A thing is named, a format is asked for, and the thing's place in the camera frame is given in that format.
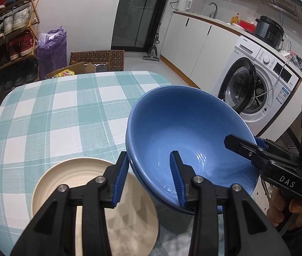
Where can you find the black pressure cooker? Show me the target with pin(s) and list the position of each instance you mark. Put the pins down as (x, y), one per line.
(269, 30)

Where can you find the white kitchen cabinets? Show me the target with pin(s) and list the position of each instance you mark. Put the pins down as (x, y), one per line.
(212, 48)

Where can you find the white electric kettle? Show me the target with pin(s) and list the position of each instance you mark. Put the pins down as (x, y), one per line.
(184, 4)

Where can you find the blue bowl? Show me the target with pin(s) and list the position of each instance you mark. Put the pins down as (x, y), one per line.
(161, 201)
(180, 128)

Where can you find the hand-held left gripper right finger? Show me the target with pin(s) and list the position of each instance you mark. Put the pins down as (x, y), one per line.
(176, 176)

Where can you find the dark plastic bag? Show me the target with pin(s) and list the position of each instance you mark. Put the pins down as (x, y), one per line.
(299, 62)

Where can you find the black white patterned floor mat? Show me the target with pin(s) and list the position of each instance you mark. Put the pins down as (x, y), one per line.
(289, 141)

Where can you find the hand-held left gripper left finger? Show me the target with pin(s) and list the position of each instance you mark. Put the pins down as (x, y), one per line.
(121, 176)

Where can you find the white washing machine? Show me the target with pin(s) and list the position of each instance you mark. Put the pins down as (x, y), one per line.
(247, 49)

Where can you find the grey upright vacuum cleaner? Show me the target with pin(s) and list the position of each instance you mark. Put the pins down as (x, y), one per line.
(152, 53)

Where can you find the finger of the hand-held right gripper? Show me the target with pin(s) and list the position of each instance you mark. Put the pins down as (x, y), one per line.
(239, 144)
(262, 142)

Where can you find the large cream plate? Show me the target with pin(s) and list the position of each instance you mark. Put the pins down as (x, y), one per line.
(60, 173)

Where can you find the black glass door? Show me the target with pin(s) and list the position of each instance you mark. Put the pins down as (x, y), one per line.
(137, 13)

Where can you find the steel kitchen faucet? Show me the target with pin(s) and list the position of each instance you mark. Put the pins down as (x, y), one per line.
(216, 12)

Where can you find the yellow snack packet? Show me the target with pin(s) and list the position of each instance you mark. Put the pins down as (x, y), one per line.
(64, 73)

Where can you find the purple plastic bag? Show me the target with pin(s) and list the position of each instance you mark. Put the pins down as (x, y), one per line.
(52, 56)

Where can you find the teal checked tablecloth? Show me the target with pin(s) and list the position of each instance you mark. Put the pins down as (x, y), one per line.
(46, 117)

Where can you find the open brown cardboard box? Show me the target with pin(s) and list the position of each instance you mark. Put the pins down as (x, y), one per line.
(83, 68)

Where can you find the person's right hand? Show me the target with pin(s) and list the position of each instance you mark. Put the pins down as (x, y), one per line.
(275, 208)

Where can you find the patterned cardboard box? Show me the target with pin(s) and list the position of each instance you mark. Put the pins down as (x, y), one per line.
(113, 58)

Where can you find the small yellow figurine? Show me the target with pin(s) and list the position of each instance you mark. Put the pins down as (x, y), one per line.
(235, 20)

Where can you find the red box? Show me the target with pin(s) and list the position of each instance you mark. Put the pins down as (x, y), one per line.
(247, 25)

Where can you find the silver insulated bag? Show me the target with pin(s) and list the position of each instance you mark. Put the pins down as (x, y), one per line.
(101, 68)

